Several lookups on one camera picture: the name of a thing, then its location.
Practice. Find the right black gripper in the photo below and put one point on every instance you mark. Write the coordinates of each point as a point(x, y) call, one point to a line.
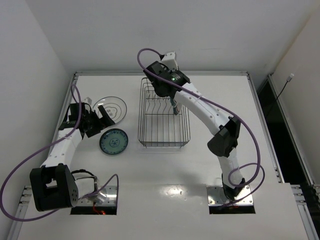
point(174, 104)

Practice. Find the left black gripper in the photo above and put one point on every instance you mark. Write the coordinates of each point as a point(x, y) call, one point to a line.
point(94, 122)

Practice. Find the green red rimmed plate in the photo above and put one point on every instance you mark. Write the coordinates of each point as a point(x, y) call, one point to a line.
point(176, 112)
point(173, 104)

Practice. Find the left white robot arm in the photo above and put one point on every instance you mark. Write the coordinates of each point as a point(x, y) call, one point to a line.
point(53, 185)

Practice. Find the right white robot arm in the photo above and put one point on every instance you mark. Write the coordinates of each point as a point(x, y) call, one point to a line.
point(224, 128)

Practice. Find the blue floral green plate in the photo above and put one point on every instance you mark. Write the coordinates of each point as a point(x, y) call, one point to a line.
point(113, 142)

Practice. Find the white plate green line rim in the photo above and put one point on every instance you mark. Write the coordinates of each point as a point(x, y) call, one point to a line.
point(114, 106)

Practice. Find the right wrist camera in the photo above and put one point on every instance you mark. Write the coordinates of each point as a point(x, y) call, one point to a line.
point(169, 59)

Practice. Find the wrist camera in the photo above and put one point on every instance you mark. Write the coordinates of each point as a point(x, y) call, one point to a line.
point(88, 100)
point(169, 59)

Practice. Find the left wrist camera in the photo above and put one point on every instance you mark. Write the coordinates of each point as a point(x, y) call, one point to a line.
point(88, 100)

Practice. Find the grey wire dish rack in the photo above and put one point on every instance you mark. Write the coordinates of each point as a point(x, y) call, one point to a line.
point(158, 125)

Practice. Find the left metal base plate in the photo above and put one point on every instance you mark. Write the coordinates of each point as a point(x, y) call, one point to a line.
point(105, 198)

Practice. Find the metal base plate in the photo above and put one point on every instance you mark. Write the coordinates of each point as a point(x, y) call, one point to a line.
point(217, 197)
point(105, 198)

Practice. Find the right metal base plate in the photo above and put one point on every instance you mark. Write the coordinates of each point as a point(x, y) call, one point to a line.
point(217, 197)

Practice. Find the black wall cable white plug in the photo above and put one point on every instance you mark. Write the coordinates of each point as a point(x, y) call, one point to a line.
point(288, 79)

